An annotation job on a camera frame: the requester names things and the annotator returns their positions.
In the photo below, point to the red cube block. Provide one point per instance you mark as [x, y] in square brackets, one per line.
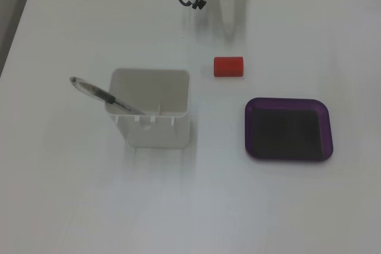
[228, 66]

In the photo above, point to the white plastic box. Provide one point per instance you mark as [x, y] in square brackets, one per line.
[154, 132]

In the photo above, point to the purple metal tray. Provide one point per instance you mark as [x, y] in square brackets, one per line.
[287, 130]

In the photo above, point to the black clear pen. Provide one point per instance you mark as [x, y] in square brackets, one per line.
[101, 92]

